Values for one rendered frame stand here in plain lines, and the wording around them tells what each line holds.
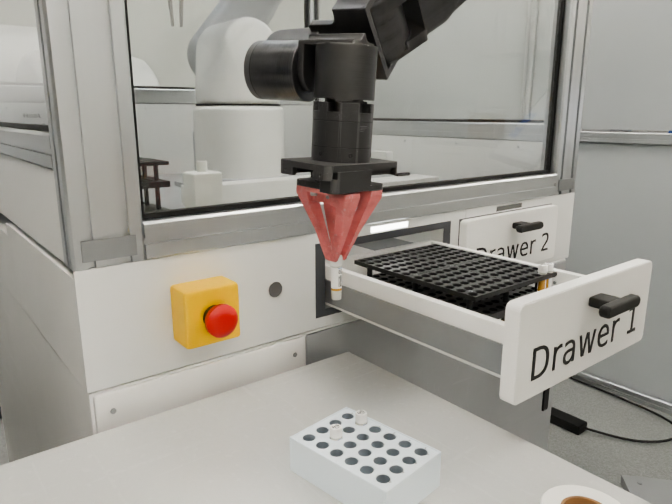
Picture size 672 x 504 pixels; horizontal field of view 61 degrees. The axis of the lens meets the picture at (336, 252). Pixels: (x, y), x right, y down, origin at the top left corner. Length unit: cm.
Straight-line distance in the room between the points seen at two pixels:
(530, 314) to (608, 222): 190
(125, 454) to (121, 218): 25
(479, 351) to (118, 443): 41
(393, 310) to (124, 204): 35
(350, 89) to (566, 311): 33
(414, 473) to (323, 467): 9
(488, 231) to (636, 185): 142
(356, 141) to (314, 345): 41
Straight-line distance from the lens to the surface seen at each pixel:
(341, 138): 52
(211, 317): 67
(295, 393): 76
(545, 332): 64
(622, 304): 69
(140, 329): 72
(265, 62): 57
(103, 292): 69
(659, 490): 204
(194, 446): 67
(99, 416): 74
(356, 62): 52
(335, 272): 57
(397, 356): 99
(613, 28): 251
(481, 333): 65
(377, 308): 76
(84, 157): 67
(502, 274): 80
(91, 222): 67
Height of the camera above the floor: 111
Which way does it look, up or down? 14 degrees down
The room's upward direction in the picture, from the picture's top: straight up
